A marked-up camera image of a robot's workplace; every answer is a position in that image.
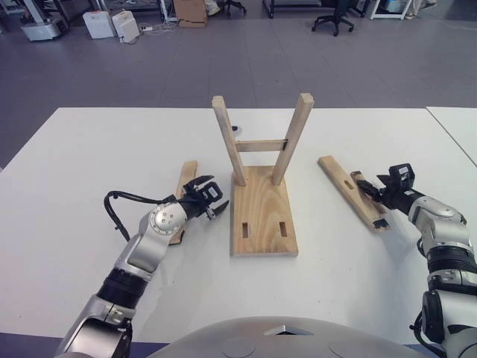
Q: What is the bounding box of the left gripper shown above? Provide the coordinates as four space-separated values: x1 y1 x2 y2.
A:
176 174 230 222

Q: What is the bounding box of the white box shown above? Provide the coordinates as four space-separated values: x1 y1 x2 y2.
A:
111 9 141 43
82 10 115 40

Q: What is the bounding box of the wooden seat board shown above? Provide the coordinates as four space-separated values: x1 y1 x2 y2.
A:
229 165 300 258

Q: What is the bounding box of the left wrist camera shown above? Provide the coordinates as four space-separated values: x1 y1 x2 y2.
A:
200 181 224 204

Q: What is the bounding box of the black office chair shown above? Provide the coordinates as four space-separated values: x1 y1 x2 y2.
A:
311 0 356 37

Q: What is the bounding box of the wooden leg with slot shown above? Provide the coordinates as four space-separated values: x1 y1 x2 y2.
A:
317 155 378 233

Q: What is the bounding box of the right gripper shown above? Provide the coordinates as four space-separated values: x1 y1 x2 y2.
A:
357 174 423 215

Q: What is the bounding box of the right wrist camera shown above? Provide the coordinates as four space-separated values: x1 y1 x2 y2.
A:
387 163 416 192

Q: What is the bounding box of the robot body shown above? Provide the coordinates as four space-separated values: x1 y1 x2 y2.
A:
146 316 423 358

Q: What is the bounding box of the cardboard box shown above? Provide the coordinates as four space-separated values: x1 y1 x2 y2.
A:
172 0 209 28

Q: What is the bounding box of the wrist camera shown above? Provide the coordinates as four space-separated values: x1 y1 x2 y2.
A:
387 163 416 192
200 181 224 204

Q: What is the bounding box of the grey machine base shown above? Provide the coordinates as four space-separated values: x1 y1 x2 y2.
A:
19 19 63 43

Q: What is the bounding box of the black cable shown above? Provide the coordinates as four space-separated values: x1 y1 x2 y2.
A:
104 190 177 243
409 310 446 355

